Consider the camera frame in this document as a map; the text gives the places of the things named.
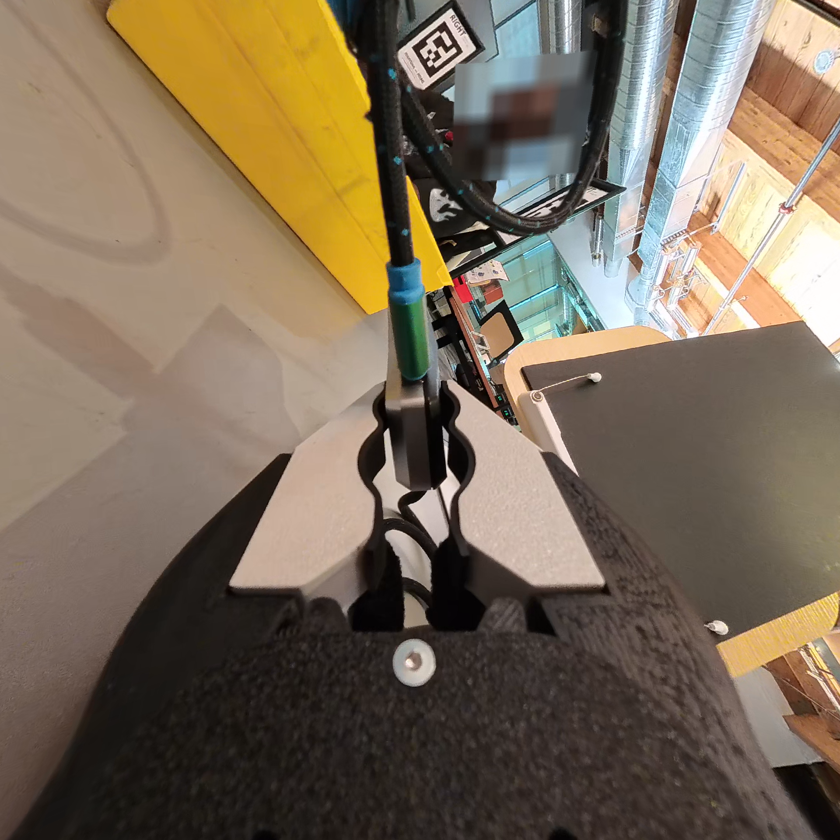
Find black braided hdmi cable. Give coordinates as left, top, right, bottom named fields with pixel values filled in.
left=354, top=0, right=624, bottom=383

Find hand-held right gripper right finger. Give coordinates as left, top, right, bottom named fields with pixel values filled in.
left=444, top=382, right=607, bottom=593

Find tan back chair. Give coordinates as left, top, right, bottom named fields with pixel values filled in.
left=476, top=302, right=524, bottom=360

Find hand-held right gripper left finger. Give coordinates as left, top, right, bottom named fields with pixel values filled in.
left=228, top=384, right=395, bottom=601

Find printed marker tag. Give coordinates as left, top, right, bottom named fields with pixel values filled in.
left=397, top=3, right=487, bottom=94

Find black hub cable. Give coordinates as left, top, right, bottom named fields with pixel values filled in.
left=377, top=489, right=439, bottom=601

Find metal sprinkler pipe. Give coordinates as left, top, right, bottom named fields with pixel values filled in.
left=709, top=125, right=840, bottom=329

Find silver ventilation duct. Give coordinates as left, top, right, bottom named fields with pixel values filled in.
left=602, top=0, right=680, bottom=280
left=629, top=0, right=778, bottom=329

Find grey hdmi hub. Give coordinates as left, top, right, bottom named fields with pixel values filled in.
left=384, top=322, right=450, bottom=490

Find yellow plastic bin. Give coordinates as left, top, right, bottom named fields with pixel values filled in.
left=106, top=0, right=454, bottom=315

